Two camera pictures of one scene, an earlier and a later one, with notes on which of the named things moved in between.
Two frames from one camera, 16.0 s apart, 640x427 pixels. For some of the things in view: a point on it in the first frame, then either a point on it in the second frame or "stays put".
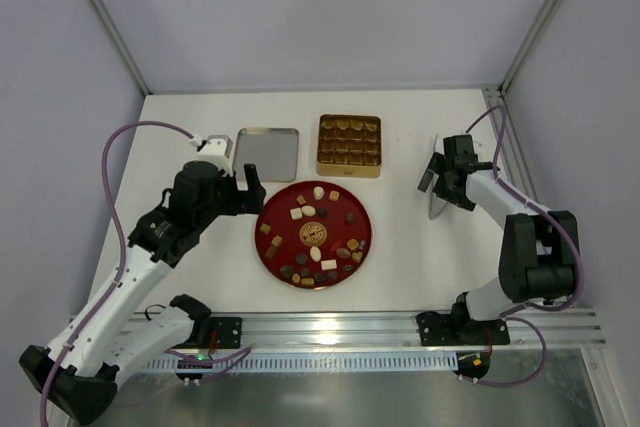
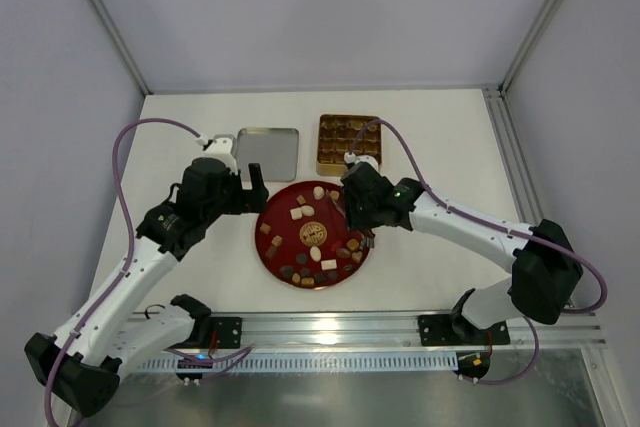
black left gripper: [241, 195] stays put
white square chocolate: [296, 213] stays put
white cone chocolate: [318, 192] stays put
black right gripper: [446, 182] → [353, 209]
